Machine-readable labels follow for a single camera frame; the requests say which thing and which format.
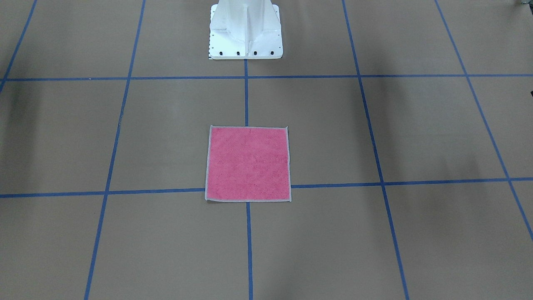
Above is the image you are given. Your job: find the pink and grey towel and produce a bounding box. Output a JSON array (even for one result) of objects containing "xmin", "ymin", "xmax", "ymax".
[{"xmin": 205, "ymin": 125, "xmax": 292, "ymax": 203}]

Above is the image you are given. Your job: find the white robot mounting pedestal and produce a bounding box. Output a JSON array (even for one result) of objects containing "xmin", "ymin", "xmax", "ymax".
[{"xmin": 208, "ymin": 0, "xmax": 284, "ymax": 60}]

